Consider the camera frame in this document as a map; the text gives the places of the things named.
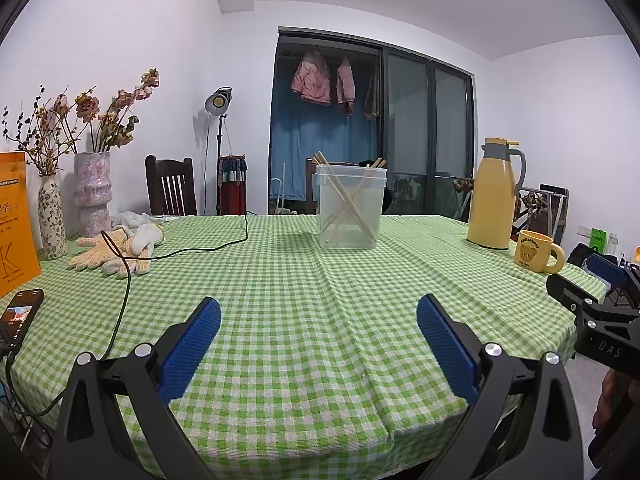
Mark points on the dried pink flowers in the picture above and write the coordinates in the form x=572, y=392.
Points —
x=117, y=132

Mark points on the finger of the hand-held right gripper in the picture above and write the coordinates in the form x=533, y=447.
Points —
x=605, y=270
x=565, y=290

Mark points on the dark framed glass door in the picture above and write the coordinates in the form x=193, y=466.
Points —
x=407, y=120

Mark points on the large pink jacket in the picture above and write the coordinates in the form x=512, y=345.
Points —
x=312, y=80

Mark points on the black bag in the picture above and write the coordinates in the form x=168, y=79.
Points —
x=580, y=255

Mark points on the brown dried plant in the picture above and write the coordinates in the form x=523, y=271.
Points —
x=462, y=184

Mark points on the green checked tablecloth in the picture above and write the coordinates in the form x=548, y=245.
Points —
x=310, y=320

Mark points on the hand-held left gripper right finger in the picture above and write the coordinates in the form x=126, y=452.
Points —
x=447, y=347

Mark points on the white wall socket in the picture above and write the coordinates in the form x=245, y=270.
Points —
x=582, y=230

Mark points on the folded metal chair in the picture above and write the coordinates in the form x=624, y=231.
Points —
x=550, y=200

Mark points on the balcony potted plants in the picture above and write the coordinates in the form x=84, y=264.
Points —
x=407, y=187

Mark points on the person's right hand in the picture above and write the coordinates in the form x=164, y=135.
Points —
x=607, y=400

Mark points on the yellow mug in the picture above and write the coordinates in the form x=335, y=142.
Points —
x=532, y=257

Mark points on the blue curtain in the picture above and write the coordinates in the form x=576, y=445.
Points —
x=320, y=150

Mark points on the black smartphone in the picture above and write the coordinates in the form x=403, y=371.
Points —
x=20, y=317

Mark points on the green paper bag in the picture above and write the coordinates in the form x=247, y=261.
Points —
x=597, y=239

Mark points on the yellow thermos jug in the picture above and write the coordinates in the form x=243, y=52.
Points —
x=490, y=210

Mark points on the small pink garment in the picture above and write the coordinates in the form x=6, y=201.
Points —
x=346, y=85

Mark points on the beige knit work glove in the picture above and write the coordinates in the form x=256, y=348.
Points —
x=95, y=257
x=147, y=237

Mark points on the studio light on stand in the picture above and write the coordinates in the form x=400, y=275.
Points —
x=217, y=101

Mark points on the pink textured vase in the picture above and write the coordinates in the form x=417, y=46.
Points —
x=92, y=195

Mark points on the slim floral vase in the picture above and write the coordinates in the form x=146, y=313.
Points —
x=52, y=225

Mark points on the dried thin branches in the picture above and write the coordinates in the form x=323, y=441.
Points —
x=47, y=155

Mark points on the clear plastic container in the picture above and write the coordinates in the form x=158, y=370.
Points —
x=326, y=195

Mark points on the white crumpled cloth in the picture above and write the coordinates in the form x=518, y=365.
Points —
x=131, y=219

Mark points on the khaki garment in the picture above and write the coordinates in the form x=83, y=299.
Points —
x=371, y=97

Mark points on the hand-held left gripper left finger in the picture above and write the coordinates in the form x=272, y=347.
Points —
x=190, y=345

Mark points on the orange box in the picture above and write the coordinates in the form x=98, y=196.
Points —
x=17, y=240

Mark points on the bunch of wooden chopsticks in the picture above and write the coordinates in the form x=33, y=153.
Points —
x=350, y=205

